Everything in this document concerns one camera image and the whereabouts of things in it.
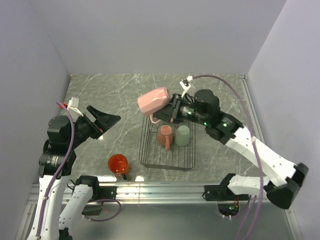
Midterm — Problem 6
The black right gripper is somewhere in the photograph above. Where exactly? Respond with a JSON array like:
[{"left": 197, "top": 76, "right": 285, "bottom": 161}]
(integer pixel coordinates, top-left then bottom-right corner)
[{"left": 153, "top": 94, "right": 209, "bottom": 127}]

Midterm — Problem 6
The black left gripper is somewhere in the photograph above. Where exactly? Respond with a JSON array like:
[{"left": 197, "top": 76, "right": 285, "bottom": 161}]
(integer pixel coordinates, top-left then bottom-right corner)
[{"left": 66, "top": 104, "right": 121, "bottom": 149}]

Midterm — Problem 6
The plain pink mug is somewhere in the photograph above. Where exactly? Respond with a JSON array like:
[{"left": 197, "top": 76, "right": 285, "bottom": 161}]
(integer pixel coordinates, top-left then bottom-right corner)
[{"left": 137, "top": 87, "right": 172, "bottom": 124}]

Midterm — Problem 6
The pink floral mug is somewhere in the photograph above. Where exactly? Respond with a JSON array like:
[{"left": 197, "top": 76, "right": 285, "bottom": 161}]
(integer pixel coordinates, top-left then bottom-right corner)
[{"left": 157, "top": 125, "right": 174, "bottom": 151}]

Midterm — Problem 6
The pale green cup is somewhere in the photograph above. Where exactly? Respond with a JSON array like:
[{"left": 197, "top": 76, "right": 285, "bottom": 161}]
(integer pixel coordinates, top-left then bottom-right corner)
[{"left": 174, "top": 125, "right": 191, "bottom": 147}]

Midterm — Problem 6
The orange mug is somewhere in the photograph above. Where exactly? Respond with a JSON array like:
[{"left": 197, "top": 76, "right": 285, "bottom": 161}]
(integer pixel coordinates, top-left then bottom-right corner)
[{"left": 108, "top": 154, "right": 130, "bottom": 181}]

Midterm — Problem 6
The black wire dish rack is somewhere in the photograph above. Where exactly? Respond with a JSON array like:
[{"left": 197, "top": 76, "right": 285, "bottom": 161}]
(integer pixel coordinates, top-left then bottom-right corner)
[{"left": 139, "top": 117, "right": 196, "bottom": 171}]

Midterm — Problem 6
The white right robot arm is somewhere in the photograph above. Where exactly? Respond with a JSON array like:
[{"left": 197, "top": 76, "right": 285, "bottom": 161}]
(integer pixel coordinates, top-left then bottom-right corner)
[{"left": 148, "top": 87, "right": 309, "bottom": 210}]

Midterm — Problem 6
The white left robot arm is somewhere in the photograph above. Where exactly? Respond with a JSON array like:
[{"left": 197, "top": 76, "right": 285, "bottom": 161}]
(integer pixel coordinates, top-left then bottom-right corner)
[{"left": 28, "top": 103, "right": 121, "bottom": 240}]

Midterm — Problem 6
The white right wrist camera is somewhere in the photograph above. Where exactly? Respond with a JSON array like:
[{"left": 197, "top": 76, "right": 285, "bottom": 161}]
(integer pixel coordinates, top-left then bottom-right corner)
[{"left": 179, "top": 75, "right": 195, "bottom": 98}]

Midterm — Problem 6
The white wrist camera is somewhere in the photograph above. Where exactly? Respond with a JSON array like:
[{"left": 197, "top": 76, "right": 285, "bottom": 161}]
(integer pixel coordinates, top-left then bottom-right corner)
[
  {"left": 62, "top": 97, "right": 83, "bottom": 119},
  {"left": 179, "top": 75, "right": 195, "bottom": 98}
]

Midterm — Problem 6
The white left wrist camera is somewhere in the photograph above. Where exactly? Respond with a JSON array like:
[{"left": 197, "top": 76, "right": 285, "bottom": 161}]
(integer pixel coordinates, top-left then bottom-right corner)
[{"left": 62, "top": 97, "right": 83, "bottom": 119}]

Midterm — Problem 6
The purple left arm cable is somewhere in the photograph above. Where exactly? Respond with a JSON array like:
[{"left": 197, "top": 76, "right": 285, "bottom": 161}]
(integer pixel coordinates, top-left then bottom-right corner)
[{"left": 34, "top": 100, "right": 122, "bottom": 240}]

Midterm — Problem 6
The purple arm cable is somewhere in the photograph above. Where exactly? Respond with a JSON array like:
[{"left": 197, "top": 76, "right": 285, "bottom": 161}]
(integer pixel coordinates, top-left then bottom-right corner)
[
  {"left": 34, "top": 100, "right": 122, "bottom": 240},
  {"left": 192, "top": 74, "right": 265, "bottom": 240}
]

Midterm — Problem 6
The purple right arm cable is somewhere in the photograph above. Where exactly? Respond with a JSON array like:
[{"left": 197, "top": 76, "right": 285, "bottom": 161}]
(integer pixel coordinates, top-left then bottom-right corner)
[{"left": 192, "top": 74, "right": 265, "bottom": 240}]

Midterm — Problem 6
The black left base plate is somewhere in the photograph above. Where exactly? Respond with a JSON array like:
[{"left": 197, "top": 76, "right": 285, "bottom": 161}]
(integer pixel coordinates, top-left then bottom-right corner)
[{"left": 97, "top": 186, "right": 117, "bottom": 200}]

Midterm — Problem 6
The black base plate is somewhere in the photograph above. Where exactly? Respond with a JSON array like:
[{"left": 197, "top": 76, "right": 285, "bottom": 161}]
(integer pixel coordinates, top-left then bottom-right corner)
[
  {"left": 97, "top": 186, "right": 117, "bottom": 200},
  {"left": 203, "top": 185, "right": 250, "bottom": 202}
]

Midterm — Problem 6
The aluminium mounting rail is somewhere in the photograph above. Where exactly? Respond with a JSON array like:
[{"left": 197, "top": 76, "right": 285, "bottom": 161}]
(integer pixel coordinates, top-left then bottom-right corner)
[{"left": 26, "top": 181, "right": 278, "bottom": 206}]

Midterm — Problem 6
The aluminium side rail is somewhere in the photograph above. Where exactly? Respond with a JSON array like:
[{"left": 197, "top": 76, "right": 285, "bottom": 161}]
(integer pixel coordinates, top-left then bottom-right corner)
[{"left": 239, "top": 75, "right": 265, "bottom": 143}]

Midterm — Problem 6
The black box under rail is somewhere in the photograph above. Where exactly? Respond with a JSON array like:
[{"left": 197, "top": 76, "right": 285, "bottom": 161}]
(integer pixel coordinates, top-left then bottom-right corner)
[{"left": 81, "top": 202, "right": 103, "bottom": 216}]

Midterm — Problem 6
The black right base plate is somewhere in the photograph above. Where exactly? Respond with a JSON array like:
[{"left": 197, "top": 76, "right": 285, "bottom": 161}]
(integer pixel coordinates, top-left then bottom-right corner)
[{"left": 203, "top": 185, "right": 250, "bottom": 202}]

